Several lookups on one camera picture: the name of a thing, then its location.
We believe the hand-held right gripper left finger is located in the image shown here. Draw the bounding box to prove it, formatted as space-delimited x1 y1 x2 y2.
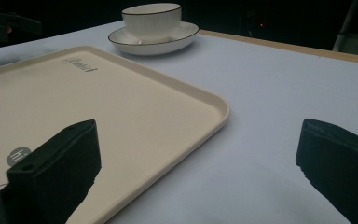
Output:
6 119 103 224

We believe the white ribbed saucer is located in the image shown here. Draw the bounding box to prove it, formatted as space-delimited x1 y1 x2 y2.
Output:
107 21 200 57

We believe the beige plastic tray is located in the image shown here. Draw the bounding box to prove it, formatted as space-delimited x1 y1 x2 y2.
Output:
0 45 231 224

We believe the white ribbed cup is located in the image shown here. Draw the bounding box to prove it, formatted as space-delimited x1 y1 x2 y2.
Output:
121 2 182 45

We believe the metal stand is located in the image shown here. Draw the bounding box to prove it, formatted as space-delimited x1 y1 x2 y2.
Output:
332 0 358 59

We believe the white tablecloth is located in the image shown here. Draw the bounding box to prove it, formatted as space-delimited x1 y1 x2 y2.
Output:
0 20 358 224

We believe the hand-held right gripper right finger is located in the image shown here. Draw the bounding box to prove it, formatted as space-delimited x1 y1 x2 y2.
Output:
295 118 358 224

